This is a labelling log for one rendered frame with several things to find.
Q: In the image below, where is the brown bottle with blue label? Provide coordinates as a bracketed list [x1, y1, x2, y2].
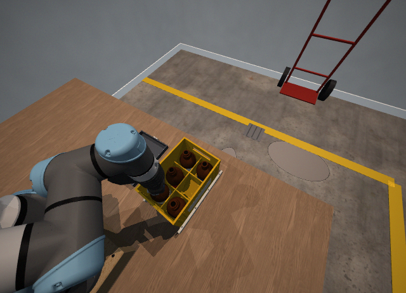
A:
[196, 161, 213, 181]

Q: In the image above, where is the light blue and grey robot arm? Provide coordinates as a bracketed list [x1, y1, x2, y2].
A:
[0, 123, 154, 293]

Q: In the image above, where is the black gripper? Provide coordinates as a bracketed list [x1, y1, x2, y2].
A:
[107, 156, 165, 196]

